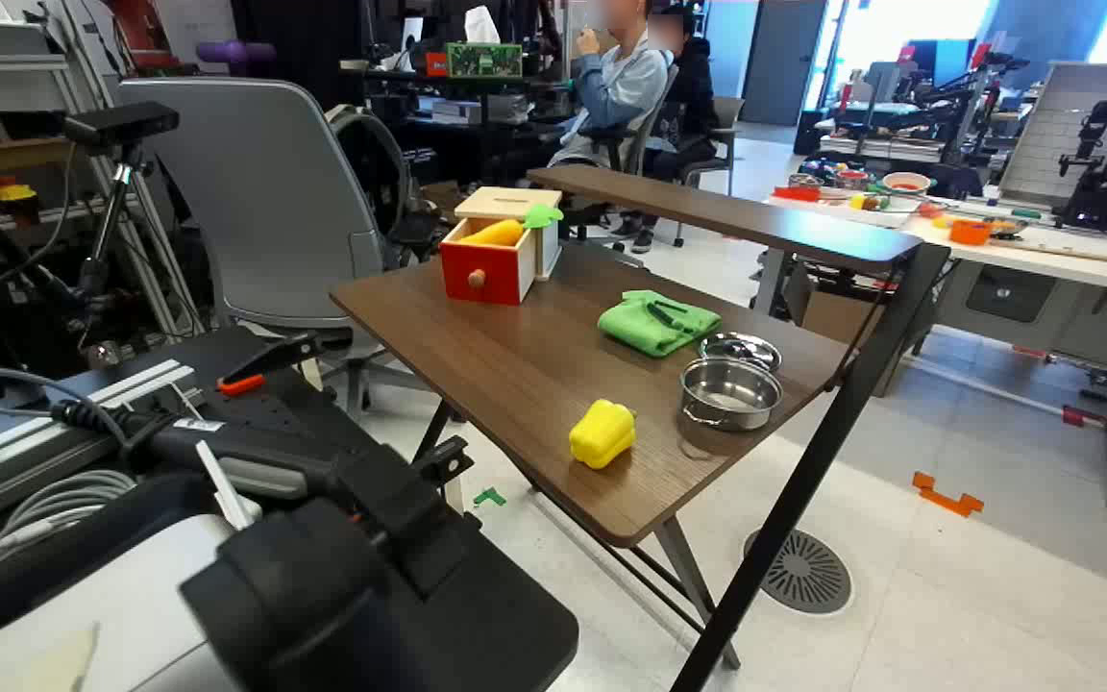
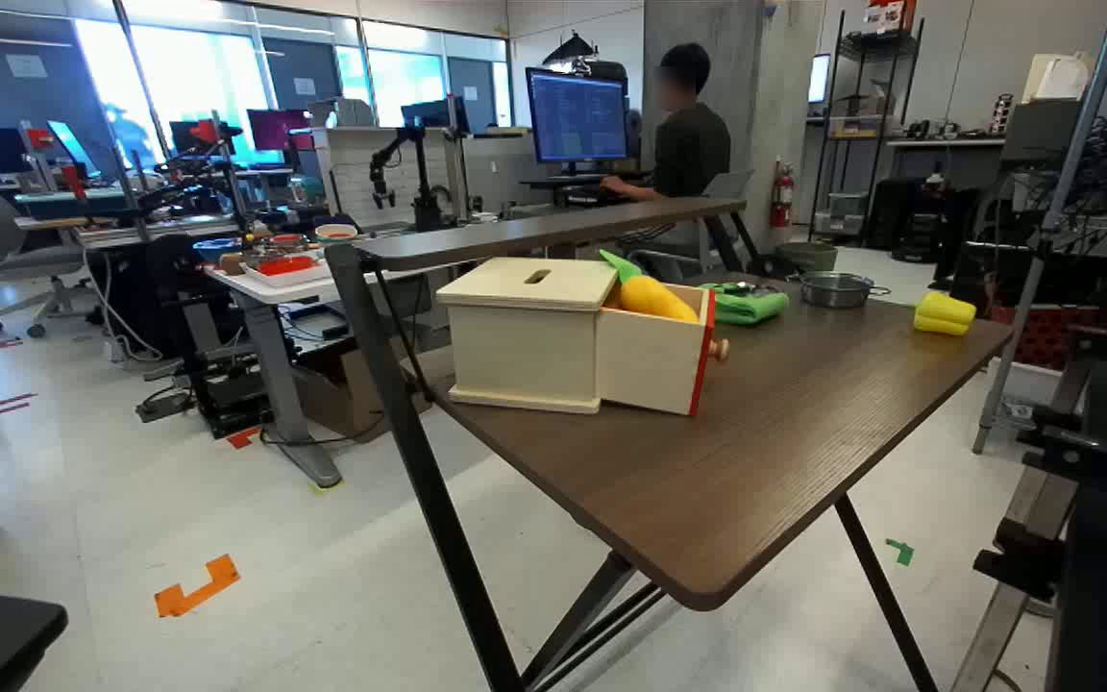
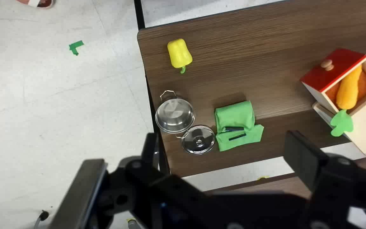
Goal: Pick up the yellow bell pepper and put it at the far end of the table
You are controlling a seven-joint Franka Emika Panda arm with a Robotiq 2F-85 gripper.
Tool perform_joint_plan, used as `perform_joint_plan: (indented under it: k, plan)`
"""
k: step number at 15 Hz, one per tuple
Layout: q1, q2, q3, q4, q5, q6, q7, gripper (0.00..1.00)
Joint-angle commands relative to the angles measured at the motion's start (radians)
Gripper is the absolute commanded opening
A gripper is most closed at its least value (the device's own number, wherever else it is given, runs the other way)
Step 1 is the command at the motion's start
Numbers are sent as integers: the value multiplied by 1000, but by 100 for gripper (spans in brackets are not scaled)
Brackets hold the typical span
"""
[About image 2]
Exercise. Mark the yellow bell pepper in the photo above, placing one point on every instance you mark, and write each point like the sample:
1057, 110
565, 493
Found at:
943, 313

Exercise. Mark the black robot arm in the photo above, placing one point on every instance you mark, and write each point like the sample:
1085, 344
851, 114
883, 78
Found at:
1066, 443

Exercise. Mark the cream wooden box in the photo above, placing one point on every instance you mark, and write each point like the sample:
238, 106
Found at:
545, 330

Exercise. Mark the yellow toy corn cob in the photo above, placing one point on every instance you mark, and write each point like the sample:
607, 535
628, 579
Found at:
642, 294

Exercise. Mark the green folded cloth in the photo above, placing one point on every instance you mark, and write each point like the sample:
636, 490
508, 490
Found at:
748, 307

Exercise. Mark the computer monitor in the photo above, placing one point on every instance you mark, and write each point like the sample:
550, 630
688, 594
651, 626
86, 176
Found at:
578, 121

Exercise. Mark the seated person in dark shirt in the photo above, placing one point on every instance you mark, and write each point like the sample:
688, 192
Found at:
692, 142

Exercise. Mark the dark wooden folding table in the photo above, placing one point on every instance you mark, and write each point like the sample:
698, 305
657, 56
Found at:
688, 510

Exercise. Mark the red fire extinguisher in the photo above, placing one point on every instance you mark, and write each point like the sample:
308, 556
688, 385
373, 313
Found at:
780, 192

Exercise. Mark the white desk with red items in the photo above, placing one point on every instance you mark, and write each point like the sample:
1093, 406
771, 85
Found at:
308, 362

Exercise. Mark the silver metal bowl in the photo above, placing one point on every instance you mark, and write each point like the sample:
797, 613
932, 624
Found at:
837, 288

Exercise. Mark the orange floor tape marker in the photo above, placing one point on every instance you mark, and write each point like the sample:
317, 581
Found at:
187, 597

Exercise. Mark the metal shelving rack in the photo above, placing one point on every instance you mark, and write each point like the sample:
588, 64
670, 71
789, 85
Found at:
870, 78

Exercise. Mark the grey office chair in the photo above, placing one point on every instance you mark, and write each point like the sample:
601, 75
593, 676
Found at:
35, 263

